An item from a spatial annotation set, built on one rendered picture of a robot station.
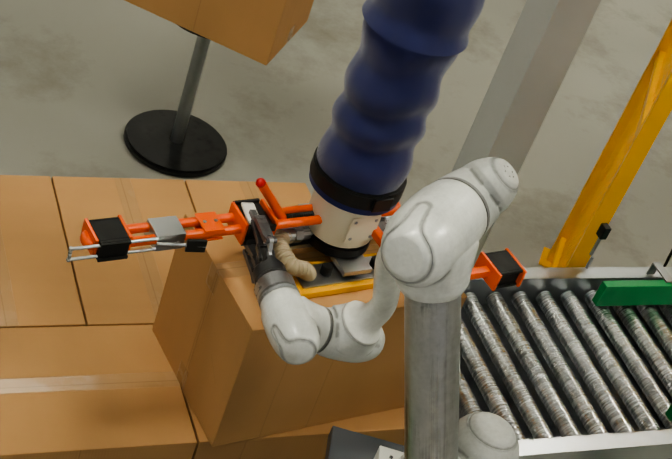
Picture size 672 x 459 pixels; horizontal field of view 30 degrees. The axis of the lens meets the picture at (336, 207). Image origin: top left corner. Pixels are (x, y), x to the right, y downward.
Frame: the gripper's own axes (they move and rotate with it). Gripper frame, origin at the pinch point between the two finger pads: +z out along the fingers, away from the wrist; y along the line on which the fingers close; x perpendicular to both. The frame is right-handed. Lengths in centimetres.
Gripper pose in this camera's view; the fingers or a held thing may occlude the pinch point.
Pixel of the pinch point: (248, 220)
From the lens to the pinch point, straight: 285.7
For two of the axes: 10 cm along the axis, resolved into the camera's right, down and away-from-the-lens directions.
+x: 9.1, 0.2, 4.2
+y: -2.9, 7.6, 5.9
